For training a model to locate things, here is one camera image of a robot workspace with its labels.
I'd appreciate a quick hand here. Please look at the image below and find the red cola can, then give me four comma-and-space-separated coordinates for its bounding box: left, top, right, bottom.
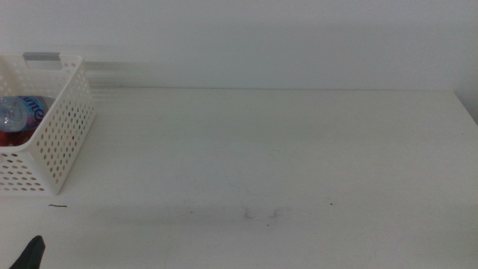
0, 129, 33, 147

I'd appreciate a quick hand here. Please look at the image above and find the white perforated plastic basket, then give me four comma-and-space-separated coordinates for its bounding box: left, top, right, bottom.
0, 52, 96, 197

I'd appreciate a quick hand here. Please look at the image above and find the clear water bottle blue label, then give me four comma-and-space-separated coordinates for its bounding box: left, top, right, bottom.
0, 95, 48, 132

